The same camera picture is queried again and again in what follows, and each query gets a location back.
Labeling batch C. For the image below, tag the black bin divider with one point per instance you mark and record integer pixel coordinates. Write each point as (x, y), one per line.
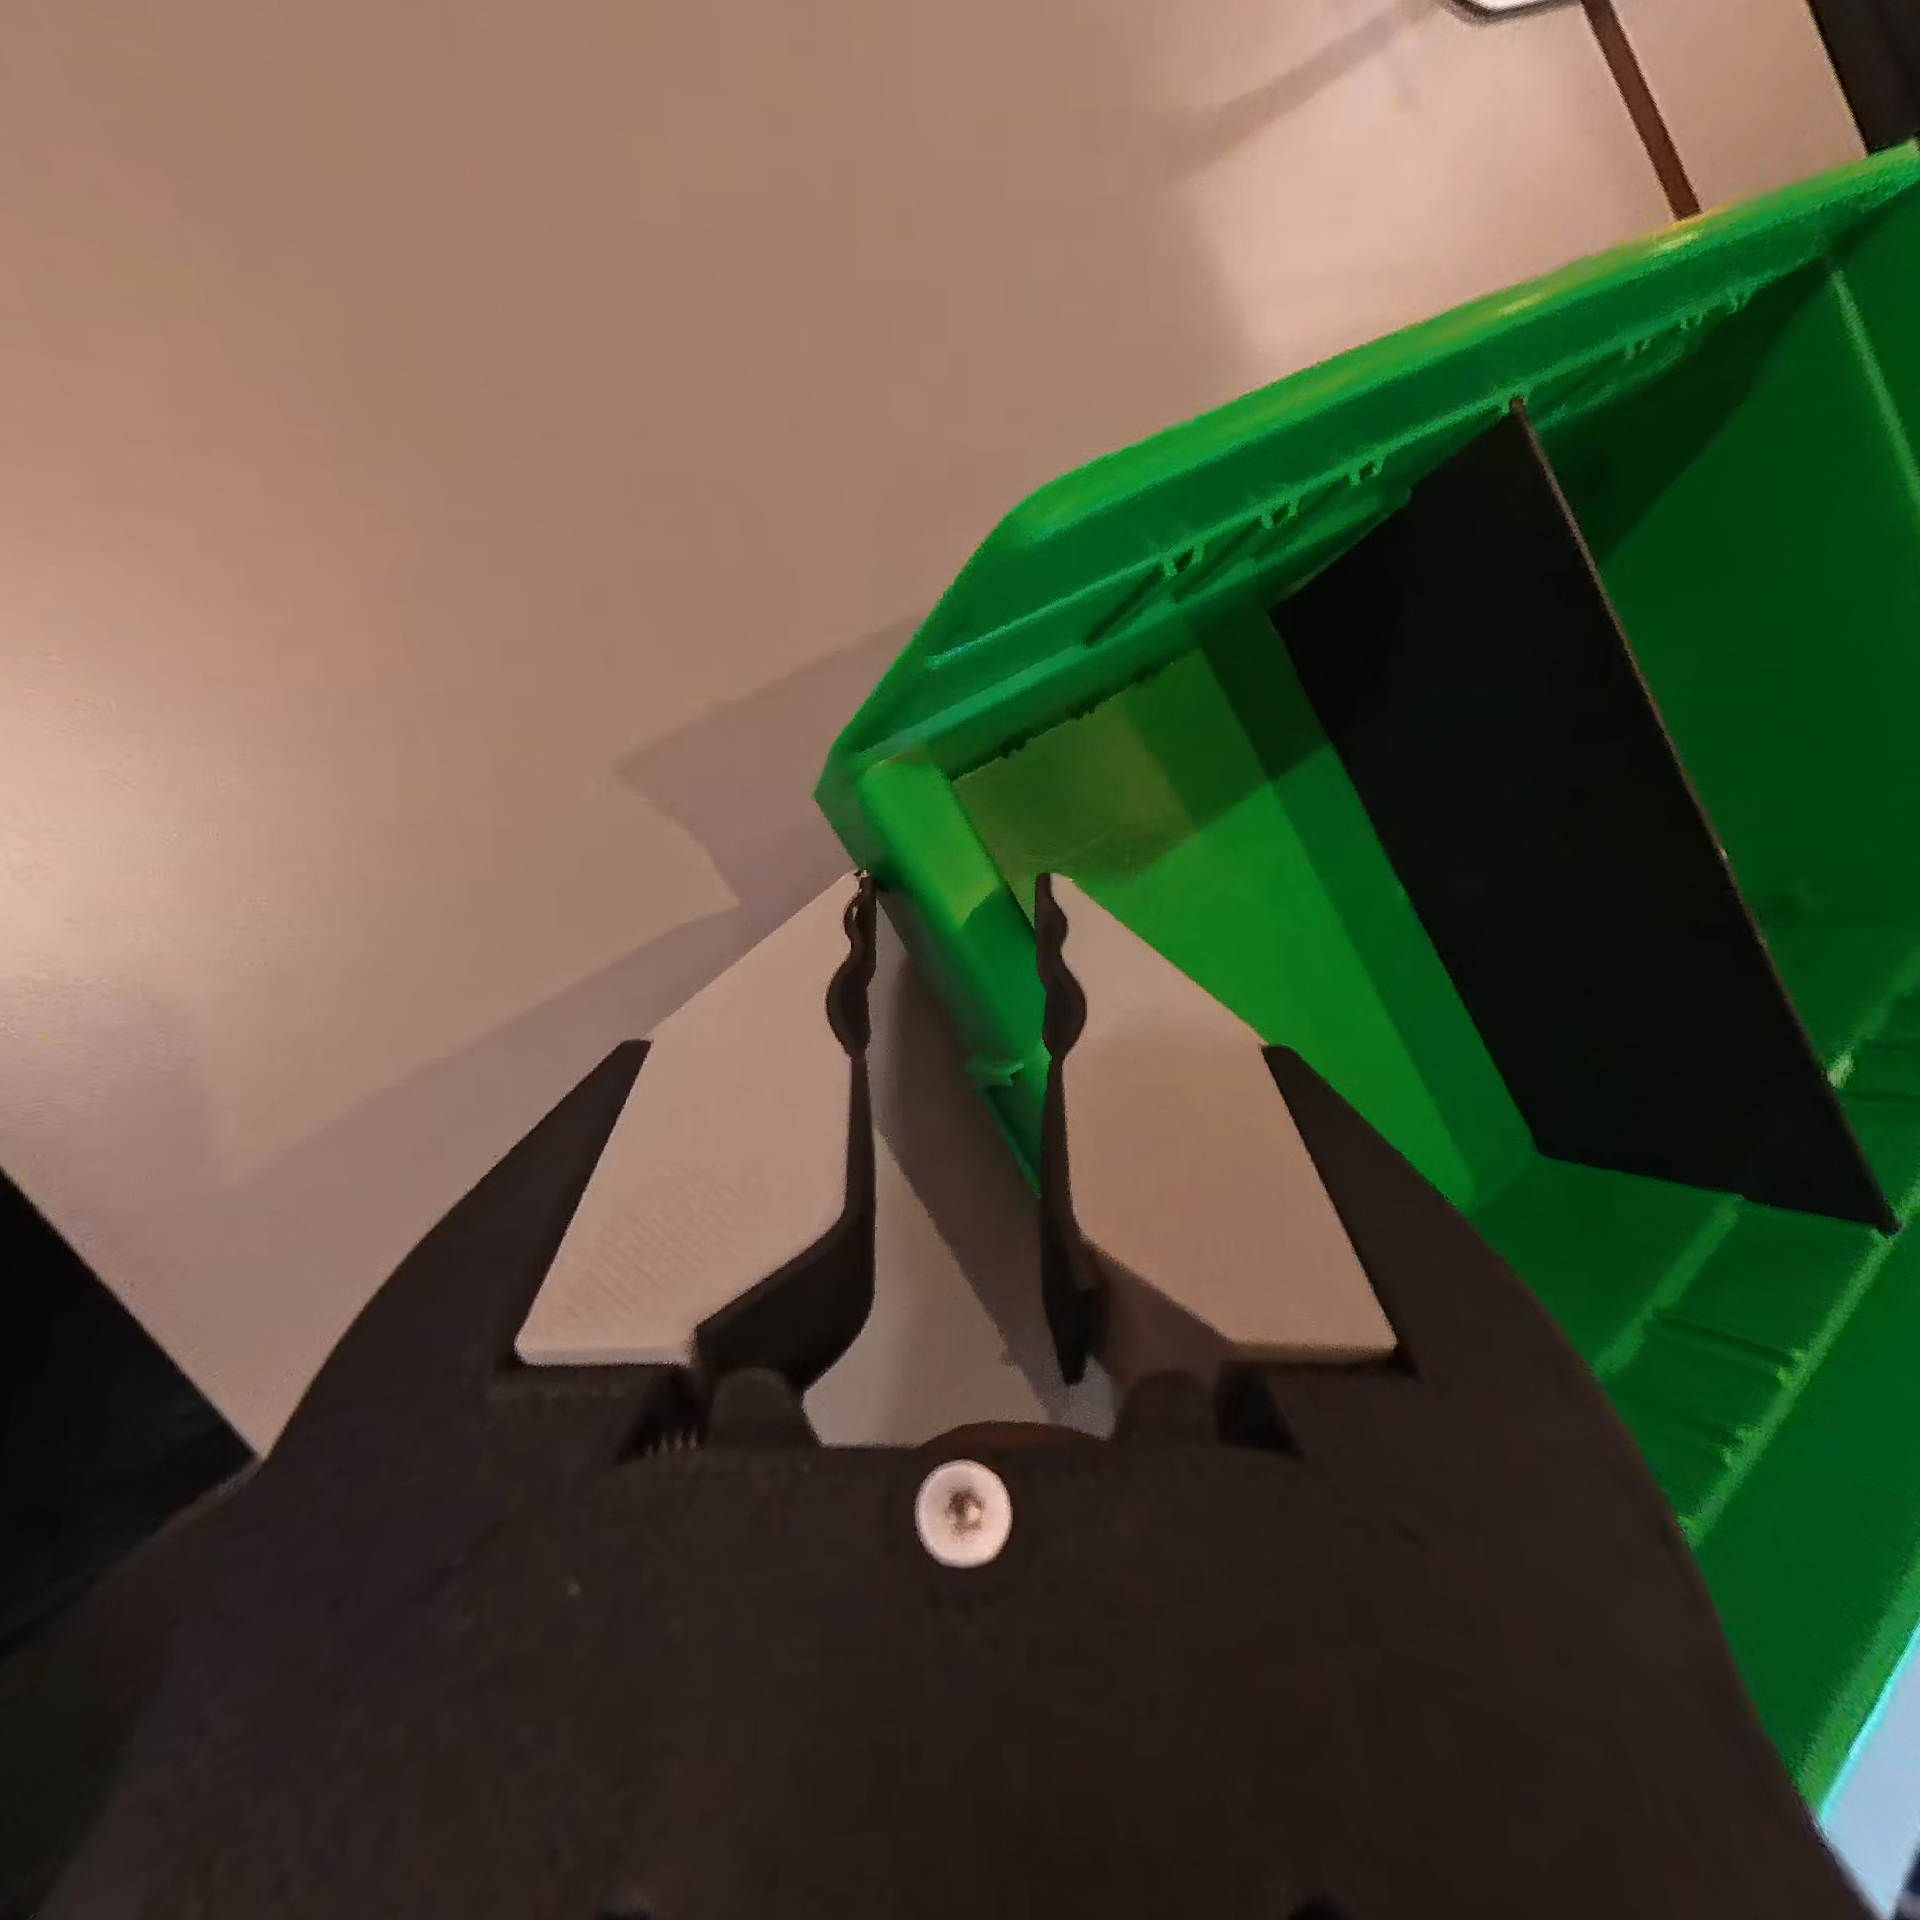
(1541, 840)

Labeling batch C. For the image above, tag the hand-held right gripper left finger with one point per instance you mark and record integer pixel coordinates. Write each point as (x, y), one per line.
(705, 1205)

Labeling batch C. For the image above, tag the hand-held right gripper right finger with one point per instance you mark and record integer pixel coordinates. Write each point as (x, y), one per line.
(1203, 1205)

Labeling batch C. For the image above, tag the green plastic bin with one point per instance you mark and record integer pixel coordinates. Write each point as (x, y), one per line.
(1772, 602)

